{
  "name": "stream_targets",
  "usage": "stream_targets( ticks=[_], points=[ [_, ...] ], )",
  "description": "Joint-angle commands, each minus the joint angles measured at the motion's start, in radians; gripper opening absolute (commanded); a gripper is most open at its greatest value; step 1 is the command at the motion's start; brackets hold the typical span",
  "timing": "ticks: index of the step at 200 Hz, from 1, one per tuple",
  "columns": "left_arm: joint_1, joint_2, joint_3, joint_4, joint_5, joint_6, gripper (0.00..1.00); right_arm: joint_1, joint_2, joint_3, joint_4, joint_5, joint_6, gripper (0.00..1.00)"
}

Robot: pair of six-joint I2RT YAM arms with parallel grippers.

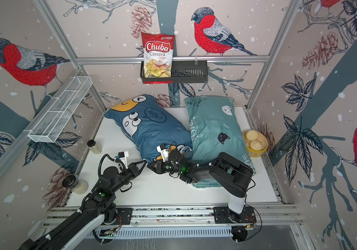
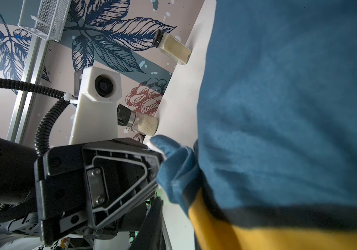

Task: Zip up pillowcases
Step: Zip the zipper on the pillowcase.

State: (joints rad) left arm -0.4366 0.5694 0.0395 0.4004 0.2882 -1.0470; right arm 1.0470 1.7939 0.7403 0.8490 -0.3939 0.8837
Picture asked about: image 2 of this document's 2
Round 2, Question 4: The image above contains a black corrugated cable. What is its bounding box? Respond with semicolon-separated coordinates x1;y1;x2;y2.
0;77;71;157

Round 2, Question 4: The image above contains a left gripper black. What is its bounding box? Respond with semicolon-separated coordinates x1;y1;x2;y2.
34;138;163;246

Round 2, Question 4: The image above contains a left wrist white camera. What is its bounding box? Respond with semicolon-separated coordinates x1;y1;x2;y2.
69;66;122;145

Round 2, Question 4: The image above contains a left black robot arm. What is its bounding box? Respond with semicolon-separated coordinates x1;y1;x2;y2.
0;138;163;246

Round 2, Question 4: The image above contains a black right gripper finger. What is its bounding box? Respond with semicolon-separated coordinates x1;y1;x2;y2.
129;197;166;250

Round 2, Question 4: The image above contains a blue cartoon pillow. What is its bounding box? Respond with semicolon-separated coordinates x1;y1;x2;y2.
150;1;357;250

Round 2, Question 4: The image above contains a white mesh wall basket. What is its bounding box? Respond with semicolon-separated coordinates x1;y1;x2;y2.
18;0;71;42

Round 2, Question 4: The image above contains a glass jar black lid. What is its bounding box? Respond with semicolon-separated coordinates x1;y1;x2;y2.
152;29;192;65

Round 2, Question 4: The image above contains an aluminium frame post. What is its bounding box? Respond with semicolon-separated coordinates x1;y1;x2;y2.
6;35;51;144

